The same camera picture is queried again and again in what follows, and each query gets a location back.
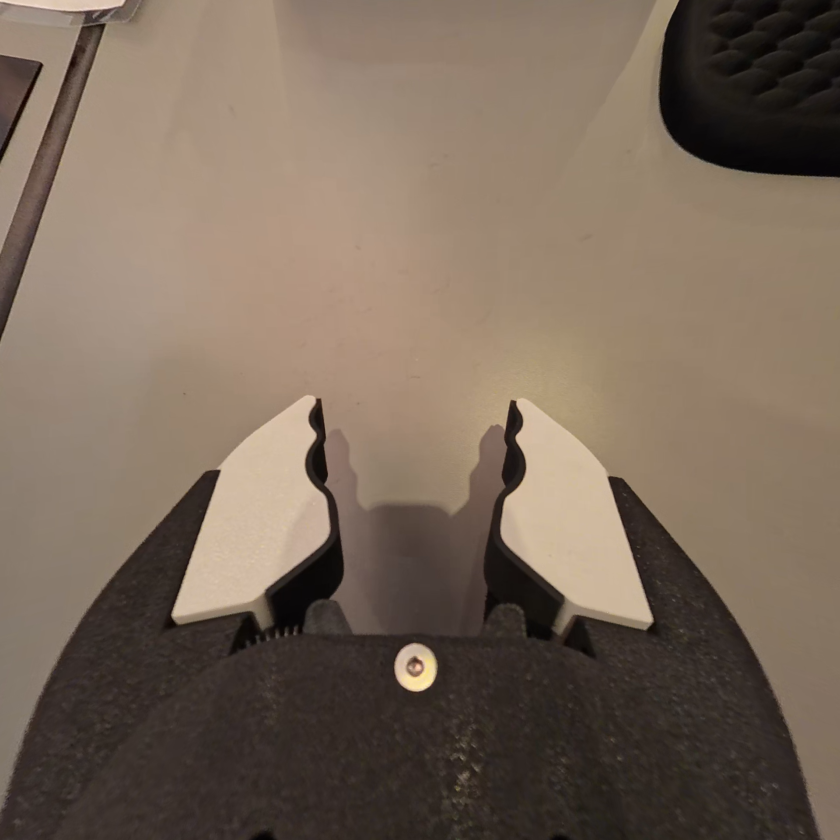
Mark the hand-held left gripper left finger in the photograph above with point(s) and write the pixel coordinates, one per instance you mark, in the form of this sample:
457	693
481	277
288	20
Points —
256	525

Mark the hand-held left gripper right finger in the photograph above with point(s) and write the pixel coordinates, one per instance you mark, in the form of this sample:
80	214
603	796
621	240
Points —
571	531

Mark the black rectangular table inlay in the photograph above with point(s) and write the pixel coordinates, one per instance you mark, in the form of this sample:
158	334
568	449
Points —
16	105

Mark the black quilted armrest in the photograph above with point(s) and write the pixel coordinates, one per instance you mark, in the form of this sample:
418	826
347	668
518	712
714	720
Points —
761	85

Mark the laminated paper sheet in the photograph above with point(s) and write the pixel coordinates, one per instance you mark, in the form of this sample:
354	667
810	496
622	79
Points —
59	10

